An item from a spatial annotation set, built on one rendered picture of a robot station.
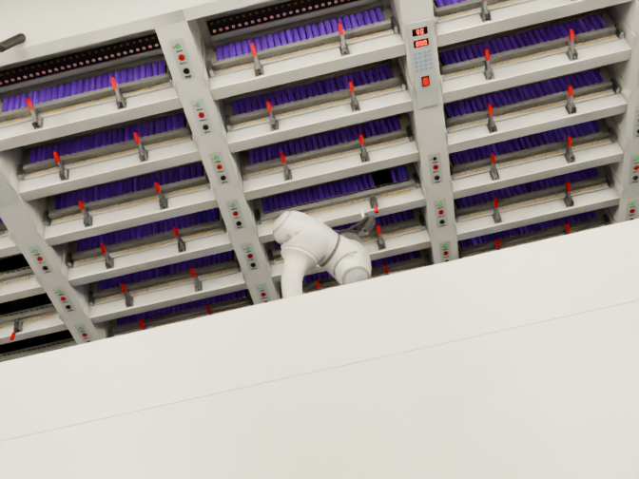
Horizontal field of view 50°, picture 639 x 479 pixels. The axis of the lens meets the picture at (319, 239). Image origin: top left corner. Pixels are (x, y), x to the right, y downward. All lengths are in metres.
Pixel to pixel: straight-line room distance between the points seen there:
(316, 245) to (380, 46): 0.68
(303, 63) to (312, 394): 1.47
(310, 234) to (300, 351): 0.96
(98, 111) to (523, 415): 1.75
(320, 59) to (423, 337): 1.42
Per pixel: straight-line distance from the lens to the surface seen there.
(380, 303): 0.87
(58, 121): 2.27
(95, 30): 2.11
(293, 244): 1.77
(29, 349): 3.00
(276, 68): 2.14
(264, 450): 0.76
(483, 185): 2.45
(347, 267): 1.79
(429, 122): 2.27
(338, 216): 2.40
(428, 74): 2.19
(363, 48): 2.14
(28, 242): 2.53
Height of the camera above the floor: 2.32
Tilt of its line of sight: 37 degrees down
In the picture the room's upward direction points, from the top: 15 degrees counter-clockwise
